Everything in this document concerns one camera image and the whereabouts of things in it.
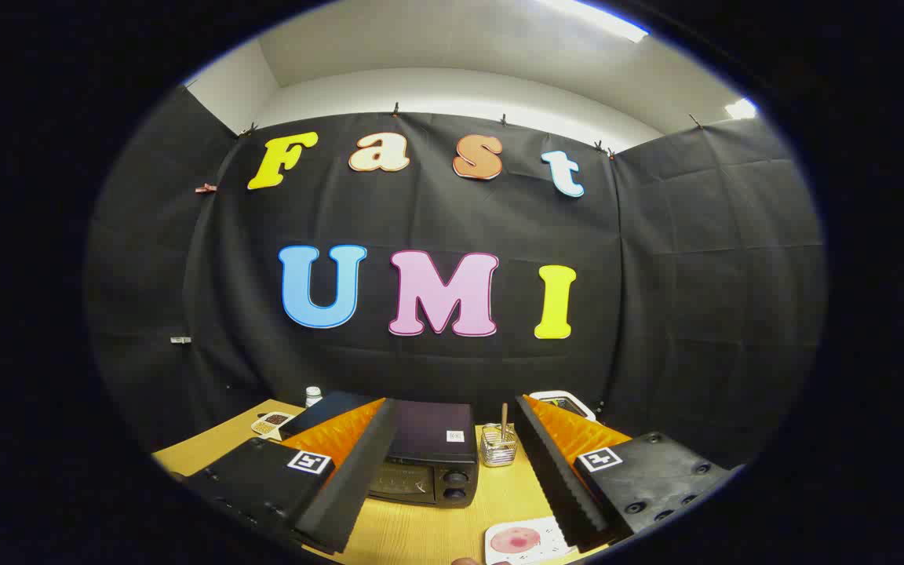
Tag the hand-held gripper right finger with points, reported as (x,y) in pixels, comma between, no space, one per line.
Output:
(558,479)

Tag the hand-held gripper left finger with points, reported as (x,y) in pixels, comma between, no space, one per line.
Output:
(358,479)

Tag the white square plate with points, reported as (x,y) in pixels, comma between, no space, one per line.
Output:
(546,541)

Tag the pink ham slice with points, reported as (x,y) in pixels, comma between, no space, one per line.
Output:
(519,539)

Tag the black toaster oven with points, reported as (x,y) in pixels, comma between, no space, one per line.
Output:
(428,431)

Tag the white box appliance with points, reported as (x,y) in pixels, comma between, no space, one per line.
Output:
(570,402)

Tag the wooden stick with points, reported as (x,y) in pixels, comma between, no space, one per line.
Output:
(504,420)

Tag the small white bottle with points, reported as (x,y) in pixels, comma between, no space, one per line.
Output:
(313,397)

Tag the white divided snack dish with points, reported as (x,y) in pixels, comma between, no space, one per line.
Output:
(270,424)

